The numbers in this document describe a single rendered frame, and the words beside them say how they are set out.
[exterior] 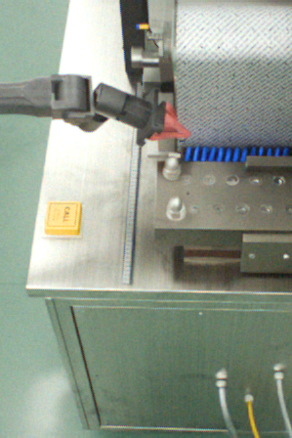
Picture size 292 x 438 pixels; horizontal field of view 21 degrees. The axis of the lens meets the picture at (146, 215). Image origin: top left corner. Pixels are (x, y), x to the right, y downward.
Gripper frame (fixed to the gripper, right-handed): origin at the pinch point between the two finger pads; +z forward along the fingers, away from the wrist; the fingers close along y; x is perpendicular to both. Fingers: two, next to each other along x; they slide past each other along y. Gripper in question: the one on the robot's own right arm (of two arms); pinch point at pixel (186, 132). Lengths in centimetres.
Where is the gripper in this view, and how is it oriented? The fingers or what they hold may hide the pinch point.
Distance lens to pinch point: 157.5
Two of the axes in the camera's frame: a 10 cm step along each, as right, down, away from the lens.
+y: -0.5, 8.2, -5.7
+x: 4.8, -4.8, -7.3
